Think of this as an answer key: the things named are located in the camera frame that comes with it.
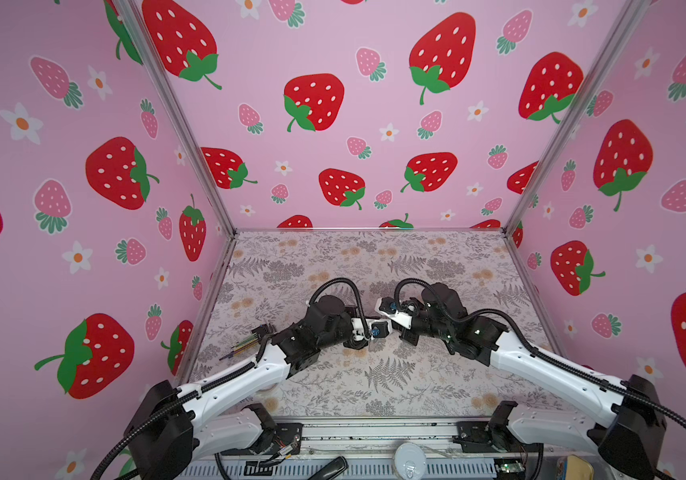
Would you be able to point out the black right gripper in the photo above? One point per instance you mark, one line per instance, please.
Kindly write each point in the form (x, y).
(405, 335)

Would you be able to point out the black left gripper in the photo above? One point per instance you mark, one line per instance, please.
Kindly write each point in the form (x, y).
(348, 312)

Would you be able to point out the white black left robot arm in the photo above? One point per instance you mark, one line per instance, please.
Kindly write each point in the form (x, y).
(175, 425)

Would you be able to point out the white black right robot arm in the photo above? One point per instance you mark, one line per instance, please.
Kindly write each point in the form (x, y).
(625, 425)

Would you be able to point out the tan object front right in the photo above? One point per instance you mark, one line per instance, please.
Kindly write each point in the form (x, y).
(575, 468)

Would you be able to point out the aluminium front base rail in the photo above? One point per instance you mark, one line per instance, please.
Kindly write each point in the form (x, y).
(454, 447)

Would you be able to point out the aluminium left rear corner post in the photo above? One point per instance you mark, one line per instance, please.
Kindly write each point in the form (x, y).
(140, 36)

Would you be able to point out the aluminium corner post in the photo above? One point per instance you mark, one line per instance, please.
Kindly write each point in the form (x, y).
(140, 36)
(618, 36)

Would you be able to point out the black handle front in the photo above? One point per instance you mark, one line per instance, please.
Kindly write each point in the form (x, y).
(332, 470)

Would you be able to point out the aluminium right rear corner post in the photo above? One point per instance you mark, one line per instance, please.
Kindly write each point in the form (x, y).
(618, 36)

